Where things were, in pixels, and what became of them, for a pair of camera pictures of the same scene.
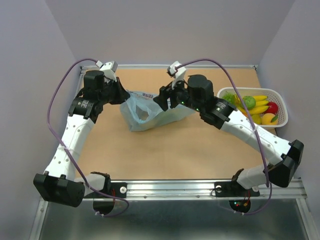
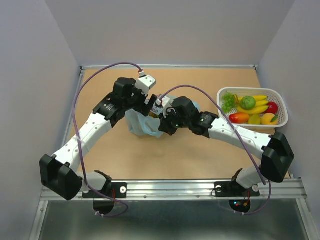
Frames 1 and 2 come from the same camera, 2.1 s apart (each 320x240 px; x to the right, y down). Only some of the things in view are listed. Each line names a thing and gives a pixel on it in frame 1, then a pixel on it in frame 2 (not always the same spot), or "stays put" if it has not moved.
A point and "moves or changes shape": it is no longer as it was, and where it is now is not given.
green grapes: [230, 97] stays put
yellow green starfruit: [256, 118] stays put
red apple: [273, 108] stays put
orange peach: [266, 118] stays put
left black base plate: [118, 189] stays put
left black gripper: [122, 94] to [150, 104]
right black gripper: [165, 92] to [164, 125]
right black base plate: [233, 189] stays put
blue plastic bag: [141, 111] moves or changes shape
